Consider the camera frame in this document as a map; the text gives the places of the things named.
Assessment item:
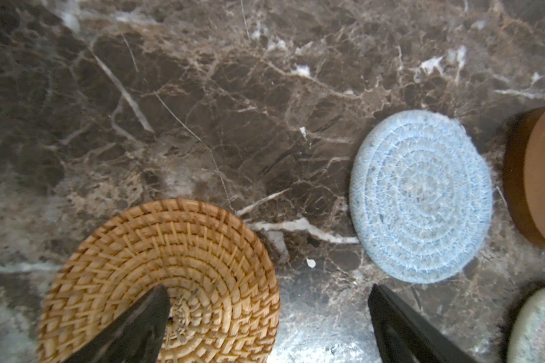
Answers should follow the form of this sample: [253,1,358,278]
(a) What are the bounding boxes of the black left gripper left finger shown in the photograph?
[66,284,171,363]

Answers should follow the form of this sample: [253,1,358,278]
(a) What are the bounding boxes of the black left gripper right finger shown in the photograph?
[368,284,474,363]

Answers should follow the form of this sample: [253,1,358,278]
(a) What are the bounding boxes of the woven rattan coaster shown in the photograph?
[37,199,281,362]

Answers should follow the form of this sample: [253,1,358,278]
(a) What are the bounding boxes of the multicolour stitched white coaster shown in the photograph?
[507,288,545,362]

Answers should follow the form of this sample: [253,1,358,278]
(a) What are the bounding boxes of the light blue woven coaster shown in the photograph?
[349,110,493,284]

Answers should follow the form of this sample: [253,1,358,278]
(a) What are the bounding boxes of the round brown wooden coaster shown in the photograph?
[503,107,545,249]

